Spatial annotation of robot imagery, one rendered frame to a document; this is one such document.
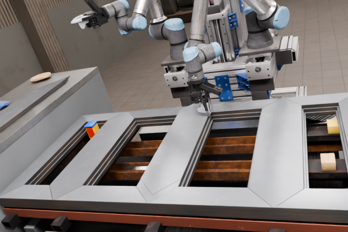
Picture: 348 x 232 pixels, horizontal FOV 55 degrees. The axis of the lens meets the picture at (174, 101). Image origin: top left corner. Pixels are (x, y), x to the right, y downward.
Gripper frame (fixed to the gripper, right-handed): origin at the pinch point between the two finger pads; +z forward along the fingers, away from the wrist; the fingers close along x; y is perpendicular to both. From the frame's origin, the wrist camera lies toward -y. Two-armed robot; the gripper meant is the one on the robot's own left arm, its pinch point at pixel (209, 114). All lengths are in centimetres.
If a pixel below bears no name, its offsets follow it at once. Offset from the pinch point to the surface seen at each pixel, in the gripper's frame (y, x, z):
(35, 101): 102, 4, -20
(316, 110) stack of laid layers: -49.5, -2.2, 3.5
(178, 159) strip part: 6.3, 36.0, 0.7
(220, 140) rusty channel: -2.2, -0.4, 16.4
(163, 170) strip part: 10.5, 43.2, 0.7
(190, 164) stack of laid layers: 0.7, 37.7, 2.5
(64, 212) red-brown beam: 52, 62, 8
